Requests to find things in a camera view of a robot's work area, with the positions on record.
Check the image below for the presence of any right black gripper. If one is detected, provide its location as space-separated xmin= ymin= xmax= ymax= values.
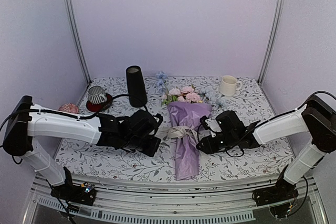
xmin=196 ymin=132 xmax=237 ymax=155

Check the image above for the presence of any cream ribbon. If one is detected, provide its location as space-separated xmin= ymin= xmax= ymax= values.
xmin=156 ymin=126 xmax=197 ymax=147

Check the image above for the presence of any purple flower bouquet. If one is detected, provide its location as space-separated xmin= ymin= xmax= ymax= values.
xmin=156 ymin=72 xmax=225 ymax=180

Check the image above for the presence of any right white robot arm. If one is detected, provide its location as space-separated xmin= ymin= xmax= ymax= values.
xmin=196 ymin=91 xmax=335 ymax=201

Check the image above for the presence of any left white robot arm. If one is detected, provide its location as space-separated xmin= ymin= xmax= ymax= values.
xmin=2 ymin=95 xmax=163 ymax=200

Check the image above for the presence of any tall black vase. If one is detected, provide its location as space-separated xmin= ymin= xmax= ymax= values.
xmin=126 ymin=66 xmax=148 ymax=108

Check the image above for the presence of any cream ceramic mug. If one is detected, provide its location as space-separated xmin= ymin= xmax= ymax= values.
xmin=218 ymin=76 xmax=242 ymax=97

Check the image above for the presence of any red round saucer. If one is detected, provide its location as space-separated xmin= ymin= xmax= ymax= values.
xmin=86 ymin=94 xmax=112 ymax=112

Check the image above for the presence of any striped black white cup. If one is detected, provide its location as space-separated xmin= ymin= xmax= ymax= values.
xmin=88 ymin=86 xmax=107 ymax=105

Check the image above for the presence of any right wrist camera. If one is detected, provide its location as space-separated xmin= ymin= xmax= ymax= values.
xmin=200 ymin=116 xmax=221 ymax=133

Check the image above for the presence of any aluminium front rail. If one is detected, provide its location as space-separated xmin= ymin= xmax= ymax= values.
xmin=25 ymin=174 xmax=326 ymax=224

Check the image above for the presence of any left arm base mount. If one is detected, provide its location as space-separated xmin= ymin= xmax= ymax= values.
xmin=50 ymin=184 xmax=97 ymax=206

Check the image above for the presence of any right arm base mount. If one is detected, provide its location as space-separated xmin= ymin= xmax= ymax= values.
xmin=252 ymin=185 xmax=299 ymax=219

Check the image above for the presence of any right aluminium frame post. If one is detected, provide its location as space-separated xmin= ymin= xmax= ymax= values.
xmin=258 ymin=0 xmax=285 ymax=86

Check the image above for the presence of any aluminium frame post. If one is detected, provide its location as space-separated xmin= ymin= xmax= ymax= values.
xmin=258 ymin=0 xmax=285 ymax=86
xmin=64 ymin=0 xmax=92 ymax=85

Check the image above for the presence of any left aluminium frame post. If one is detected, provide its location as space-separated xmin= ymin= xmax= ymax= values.
xmin=64 ymin=0 xmax=92 ymax=85

